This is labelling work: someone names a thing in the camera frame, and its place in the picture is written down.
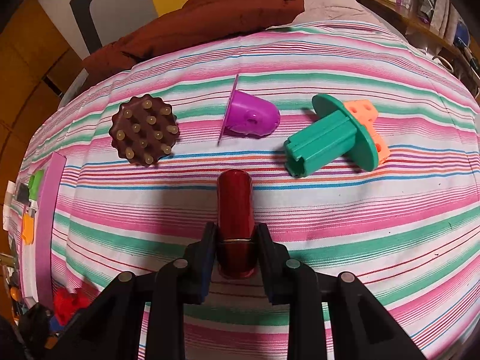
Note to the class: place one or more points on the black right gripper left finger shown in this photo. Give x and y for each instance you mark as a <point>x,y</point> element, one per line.
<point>111,327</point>

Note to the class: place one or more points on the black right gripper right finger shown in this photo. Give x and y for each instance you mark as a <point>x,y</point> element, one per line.
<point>319,304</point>

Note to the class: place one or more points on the red metallic cylinder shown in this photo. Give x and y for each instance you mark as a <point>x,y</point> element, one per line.
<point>236,253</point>

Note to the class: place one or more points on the teal plastic spool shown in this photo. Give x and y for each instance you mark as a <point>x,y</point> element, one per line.
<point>334,134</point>

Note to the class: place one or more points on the orange cube block piece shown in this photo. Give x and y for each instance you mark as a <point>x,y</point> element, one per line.
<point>366,114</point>

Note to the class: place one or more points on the red block piece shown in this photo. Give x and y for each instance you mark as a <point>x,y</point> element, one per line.
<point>67,304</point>

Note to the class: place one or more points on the orange plastic trough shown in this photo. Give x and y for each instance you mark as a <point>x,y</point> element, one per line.
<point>28,229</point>

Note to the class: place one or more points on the green white plug-in device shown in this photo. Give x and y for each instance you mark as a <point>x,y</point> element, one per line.
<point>29,192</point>

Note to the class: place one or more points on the pink rimmed white tray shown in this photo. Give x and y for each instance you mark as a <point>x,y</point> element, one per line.
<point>35,259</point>

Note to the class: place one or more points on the brown knobbed massage brush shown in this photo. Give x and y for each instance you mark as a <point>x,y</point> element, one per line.
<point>144,130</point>

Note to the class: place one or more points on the purple plastic cup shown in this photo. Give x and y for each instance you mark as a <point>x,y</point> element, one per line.
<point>249,115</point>

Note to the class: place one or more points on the wooden side desk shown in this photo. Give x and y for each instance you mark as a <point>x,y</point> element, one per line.
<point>405,21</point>

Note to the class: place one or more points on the pink pillow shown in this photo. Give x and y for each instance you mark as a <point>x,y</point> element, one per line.
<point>322,10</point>

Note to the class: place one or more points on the dark red quilted jacket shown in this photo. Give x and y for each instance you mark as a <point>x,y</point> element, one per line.
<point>196,23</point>

